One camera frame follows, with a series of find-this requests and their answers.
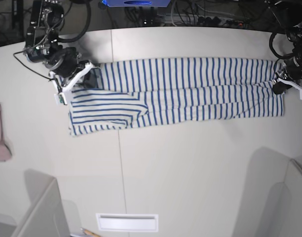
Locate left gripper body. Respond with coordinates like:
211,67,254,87
276,46,302,81

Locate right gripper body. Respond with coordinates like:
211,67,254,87
26,45,86,78

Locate blue white striped T-shirt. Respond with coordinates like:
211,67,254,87
69,57,284,136

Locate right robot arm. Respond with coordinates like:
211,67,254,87
23,0,91,86

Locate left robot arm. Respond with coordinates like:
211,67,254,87
266,0,302,100

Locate blue box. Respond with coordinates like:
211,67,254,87
102,0,171,7

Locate grey bin right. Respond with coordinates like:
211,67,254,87
232,148,302,237

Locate grey bin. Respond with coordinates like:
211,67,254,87
232,148,302,237
0,169,71,237

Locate white rectangular tray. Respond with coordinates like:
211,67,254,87
96,213,159,233

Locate grey bin left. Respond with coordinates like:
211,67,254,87
0,169,71,237

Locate wooden pencil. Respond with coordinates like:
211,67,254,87
81,228,101,237

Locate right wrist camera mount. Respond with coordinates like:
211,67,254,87
49,61,94,105

